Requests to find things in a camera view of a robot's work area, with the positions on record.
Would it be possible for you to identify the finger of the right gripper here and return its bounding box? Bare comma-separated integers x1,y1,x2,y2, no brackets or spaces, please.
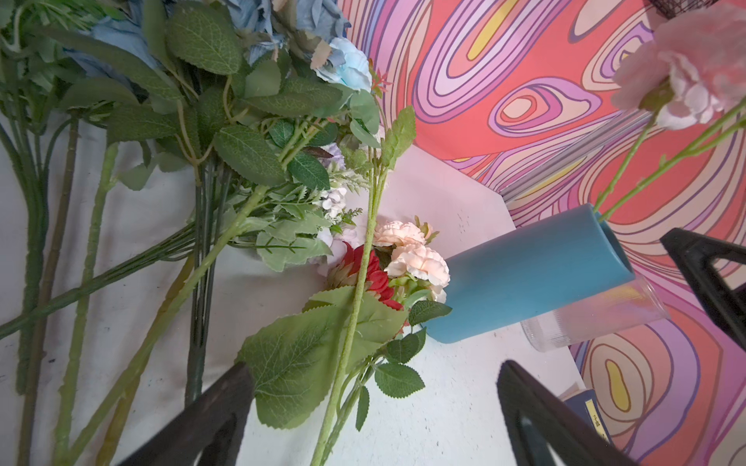
661,228,745,350

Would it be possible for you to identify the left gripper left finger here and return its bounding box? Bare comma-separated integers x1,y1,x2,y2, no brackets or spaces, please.
122,362,254,465

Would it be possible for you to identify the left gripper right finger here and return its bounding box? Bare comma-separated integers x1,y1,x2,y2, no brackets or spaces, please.
497,360,635,465

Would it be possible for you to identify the teal ceramic vase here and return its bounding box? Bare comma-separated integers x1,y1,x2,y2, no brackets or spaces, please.
427,204,634,344

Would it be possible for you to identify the pink rose stem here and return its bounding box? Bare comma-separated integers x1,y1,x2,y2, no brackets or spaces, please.
594,1,745,221

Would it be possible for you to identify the clear glass vase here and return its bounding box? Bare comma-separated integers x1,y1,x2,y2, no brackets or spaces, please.
521,276,670,353

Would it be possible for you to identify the blue book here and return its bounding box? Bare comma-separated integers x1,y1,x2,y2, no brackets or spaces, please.
563,389,611,443

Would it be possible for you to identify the peach carnation stem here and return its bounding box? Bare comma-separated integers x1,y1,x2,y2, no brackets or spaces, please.
373,217,451,304

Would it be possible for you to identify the red flower stem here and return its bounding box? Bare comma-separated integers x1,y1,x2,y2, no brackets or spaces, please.
326,242,403,311

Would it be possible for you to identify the blue hydrangea bunch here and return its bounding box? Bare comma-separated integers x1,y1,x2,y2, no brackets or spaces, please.
1,1,378,465

